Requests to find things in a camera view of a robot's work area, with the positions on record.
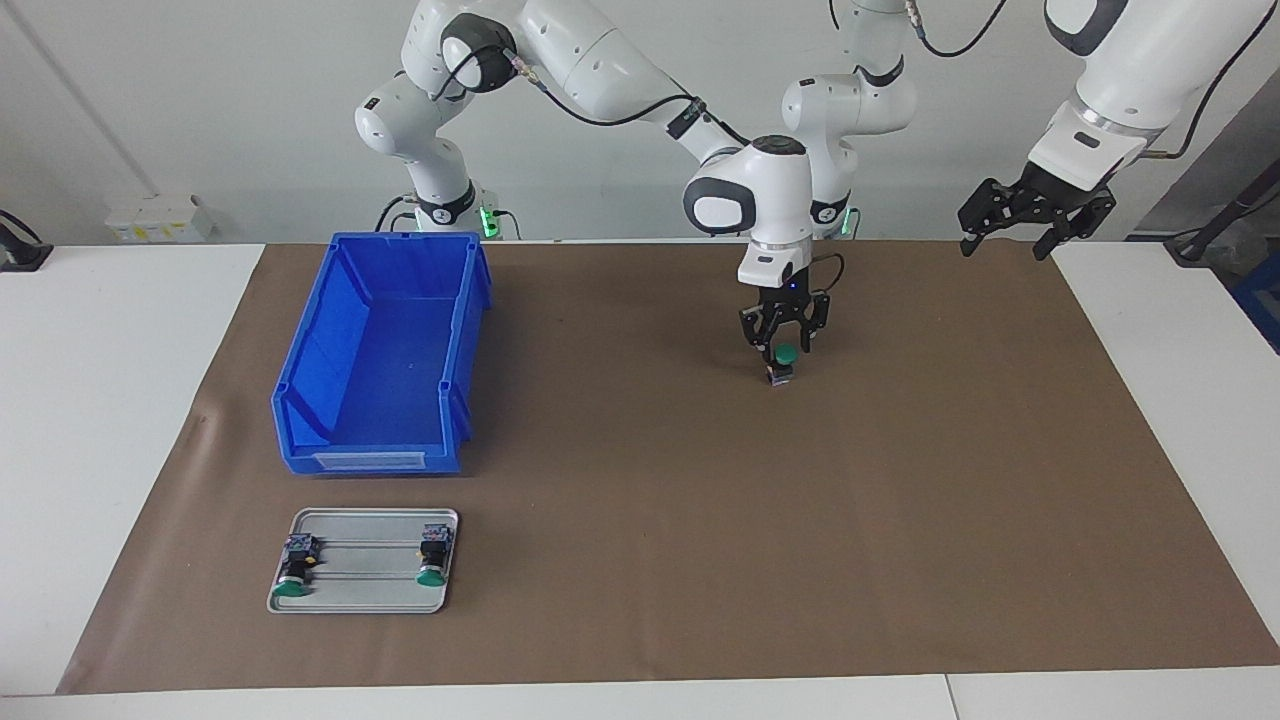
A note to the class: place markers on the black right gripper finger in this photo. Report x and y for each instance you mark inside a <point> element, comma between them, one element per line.
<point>818,318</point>
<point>758,328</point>

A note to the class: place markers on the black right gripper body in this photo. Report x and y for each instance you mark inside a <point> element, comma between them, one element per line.
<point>785,305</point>

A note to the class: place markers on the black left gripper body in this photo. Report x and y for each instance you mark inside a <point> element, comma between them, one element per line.
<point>1055,195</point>

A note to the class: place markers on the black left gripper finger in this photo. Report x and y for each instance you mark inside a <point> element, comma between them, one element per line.
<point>973,210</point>
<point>1082,220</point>

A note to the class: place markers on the green push button grey base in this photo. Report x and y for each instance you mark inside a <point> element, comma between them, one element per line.
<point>786,353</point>

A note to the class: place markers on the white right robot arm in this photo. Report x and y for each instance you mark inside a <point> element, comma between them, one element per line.
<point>600,60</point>

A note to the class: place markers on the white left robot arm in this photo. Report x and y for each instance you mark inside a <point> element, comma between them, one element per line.
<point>850,100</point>

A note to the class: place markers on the green push button white base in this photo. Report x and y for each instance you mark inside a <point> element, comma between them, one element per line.
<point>433,560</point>

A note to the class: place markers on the green push button silver base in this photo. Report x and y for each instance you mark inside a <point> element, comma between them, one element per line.
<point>295,570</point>

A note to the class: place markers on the black pole stand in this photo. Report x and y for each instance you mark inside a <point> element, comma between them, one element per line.
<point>1215,225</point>

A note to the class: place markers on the blue crate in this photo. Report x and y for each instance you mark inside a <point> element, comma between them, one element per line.
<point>1262,305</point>

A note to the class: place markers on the brown paper table mat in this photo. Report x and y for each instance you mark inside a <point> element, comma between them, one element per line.
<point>700,550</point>

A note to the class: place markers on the blue plastic storage bin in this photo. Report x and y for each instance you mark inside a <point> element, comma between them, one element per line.
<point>380,400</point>

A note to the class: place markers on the silver metal tray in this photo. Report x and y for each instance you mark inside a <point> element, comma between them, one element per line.
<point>365,595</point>

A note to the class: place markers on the white wall junction box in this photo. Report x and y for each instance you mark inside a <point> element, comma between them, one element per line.
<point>155,220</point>

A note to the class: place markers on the black clamp mount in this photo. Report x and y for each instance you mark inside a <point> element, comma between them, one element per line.
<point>25,255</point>

